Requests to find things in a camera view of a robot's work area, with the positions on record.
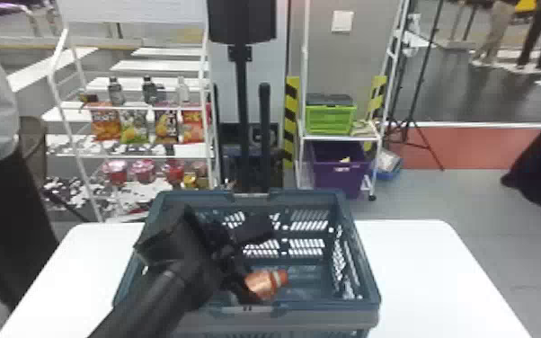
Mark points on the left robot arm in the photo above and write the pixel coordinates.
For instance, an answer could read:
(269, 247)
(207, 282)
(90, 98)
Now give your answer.
(166, 292)

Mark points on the black tripod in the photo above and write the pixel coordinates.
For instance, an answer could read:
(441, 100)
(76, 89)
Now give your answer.
(421, 80)

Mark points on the yellow black striped post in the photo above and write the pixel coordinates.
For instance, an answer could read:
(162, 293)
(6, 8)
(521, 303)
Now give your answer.
(291, 118)
(376, 96)

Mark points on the white shelf trolley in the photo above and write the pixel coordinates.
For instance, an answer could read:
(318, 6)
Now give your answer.
(304, 71)

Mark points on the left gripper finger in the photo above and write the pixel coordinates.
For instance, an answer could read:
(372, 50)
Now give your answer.
(246, 291)

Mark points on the orange snack packet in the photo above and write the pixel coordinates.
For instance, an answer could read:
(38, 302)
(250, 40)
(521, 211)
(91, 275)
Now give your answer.
(105, 122)
(266, 283)

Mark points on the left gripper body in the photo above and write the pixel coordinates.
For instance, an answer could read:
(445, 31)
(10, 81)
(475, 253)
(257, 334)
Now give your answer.
(227, 258)

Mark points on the dark bottle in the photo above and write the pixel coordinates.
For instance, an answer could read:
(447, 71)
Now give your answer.
(149, 91)
(116, 92)

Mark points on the black pole stand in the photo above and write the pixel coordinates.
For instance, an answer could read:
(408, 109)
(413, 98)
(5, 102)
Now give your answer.
(242, 23)

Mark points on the green crate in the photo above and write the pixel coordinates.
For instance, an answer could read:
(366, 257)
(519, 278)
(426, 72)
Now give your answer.
(331, 120)

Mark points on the red noodle cup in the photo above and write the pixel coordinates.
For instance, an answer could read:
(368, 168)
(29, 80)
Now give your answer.
(116, 172)
(143, 171)
(174, 173)

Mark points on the black snack packet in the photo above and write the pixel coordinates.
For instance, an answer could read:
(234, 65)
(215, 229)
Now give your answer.
(166, 127)

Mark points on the purple crate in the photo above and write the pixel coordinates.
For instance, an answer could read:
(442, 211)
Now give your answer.
(339, 172)

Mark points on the clear bottle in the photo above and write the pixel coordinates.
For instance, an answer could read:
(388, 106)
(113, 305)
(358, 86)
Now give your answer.
(182, 90)

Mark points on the red snack packet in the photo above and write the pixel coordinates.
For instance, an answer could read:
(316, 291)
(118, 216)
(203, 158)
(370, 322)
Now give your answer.
(192, 126)

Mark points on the white wall plate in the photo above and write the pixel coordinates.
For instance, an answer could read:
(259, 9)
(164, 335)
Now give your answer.
(342, 21)

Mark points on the blue basket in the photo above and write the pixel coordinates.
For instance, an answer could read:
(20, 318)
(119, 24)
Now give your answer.
(317, 292)

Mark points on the green snack packet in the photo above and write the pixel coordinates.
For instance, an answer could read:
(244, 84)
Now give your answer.
(134, 127)

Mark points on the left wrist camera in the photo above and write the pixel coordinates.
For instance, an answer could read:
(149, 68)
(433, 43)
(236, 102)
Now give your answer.
(254, 229)

